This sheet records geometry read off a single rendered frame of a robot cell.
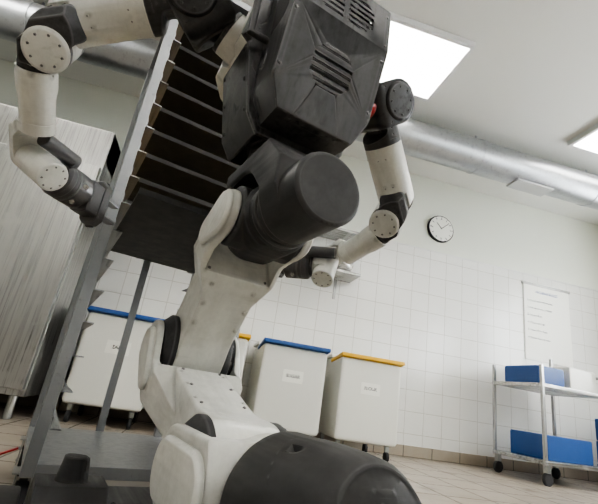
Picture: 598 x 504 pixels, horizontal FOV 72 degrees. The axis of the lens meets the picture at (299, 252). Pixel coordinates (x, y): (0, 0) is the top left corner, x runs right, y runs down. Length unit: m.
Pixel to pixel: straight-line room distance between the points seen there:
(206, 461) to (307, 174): 0.37
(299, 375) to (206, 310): 2.49
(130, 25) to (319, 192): 0.50
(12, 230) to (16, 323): 0.62
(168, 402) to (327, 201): 0.46
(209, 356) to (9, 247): 2.50
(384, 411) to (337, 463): 3.13
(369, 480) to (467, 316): 4.47
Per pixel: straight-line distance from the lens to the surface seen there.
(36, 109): 0.99
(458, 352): 4.70
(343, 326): 4.13
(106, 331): 3.24
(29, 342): 3.09
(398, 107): 0.98
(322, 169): 0.59
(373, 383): 3.48
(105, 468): 1.30
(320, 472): 0.40
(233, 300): 0.82
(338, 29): 0.80
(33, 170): 1.02
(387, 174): 1.04
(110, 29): 0.91
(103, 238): 1.30
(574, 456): 4.60
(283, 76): 0.71
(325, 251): 1.19
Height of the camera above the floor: 0.40
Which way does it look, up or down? 19 degrees up
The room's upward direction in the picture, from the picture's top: 9 degrees clockwise
